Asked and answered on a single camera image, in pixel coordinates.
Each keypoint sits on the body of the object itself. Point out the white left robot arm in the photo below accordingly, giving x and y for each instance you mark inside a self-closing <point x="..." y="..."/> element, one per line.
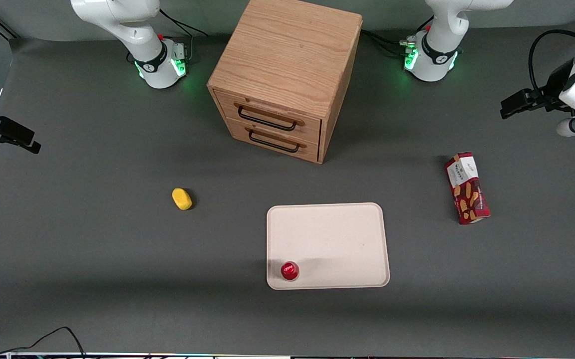
<point x="442" y="50"/>

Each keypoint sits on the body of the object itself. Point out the small red cup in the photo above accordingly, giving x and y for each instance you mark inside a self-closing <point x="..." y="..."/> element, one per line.
<point x="290" y="270"/>

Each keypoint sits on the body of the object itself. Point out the beige plastic tray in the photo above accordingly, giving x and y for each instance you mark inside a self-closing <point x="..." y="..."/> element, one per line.
<point x="337" y="239"/>

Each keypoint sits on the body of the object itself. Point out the yellow oval sponge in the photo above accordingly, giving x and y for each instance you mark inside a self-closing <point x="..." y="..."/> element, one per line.
<point x="182" y="198"/>

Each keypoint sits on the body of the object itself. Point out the wooden drawer cabinet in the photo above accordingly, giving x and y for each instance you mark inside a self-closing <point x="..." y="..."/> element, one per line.
<point x="287" y="50"/>

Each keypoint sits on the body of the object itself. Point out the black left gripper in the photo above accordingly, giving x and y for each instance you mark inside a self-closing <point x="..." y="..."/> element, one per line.
<point x="552" y="91"/>

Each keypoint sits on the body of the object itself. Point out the red cookie box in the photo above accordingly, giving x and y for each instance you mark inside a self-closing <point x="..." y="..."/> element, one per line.
<point x="467" y="189"/>

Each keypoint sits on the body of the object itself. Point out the wooden drawer front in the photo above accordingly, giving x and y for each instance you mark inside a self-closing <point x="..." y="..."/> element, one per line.
<point x="277" y="147"/>
<point x="267" y="110"/>

